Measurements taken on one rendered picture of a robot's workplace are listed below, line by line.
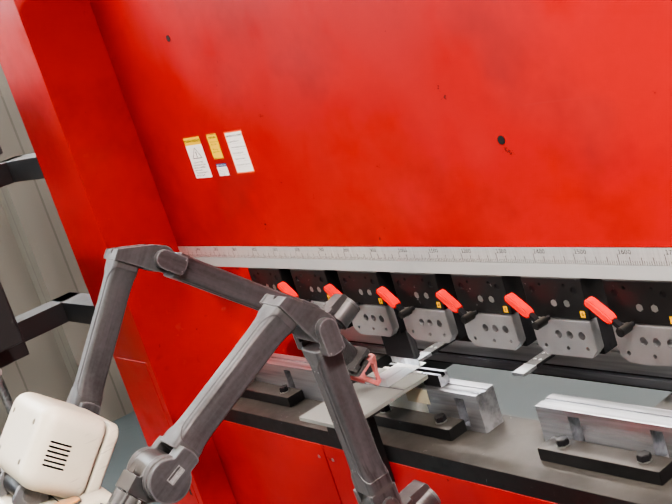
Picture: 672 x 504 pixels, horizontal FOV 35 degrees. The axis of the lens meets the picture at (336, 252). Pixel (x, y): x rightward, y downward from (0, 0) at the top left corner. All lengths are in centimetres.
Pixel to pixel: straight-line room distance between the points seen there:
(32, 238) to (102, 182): 290
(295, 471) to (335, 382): 102
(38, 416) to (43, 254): 411
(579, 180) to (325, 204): 77
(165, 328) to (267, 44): 105
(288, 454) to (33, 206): 331
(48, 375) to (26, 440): 440
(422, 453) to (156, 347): 103
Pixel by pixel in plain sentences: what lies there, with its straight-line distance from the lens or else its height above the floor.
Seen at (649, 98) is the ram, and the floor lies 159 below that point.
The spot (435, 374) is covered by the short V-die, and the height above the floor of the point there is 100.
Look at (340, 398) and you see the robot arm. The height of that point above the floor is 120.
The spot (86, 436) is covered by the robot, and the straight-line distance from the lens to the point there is 195.
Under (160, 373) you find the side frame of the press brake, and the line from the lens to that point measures 322.
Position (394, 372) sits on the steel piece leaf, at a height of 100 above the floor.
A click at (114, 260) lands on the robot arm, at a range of 224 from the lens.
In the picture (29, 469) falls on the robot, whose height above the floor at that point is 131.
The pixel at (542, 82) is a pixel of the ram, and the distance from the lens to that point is 195.
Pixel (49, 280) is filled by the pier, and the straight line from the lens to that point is 605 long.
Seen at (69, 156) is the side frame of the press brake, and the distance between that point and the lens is 311.
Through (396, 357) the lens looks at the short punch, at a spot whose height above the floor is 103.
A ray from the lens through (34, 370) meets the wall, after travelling 634.
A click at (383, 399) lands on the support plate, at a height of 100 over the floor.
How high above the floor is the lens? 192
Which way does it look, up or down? 14 degrees down
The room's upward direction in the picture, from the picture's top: 18 degrees counter-clockwise
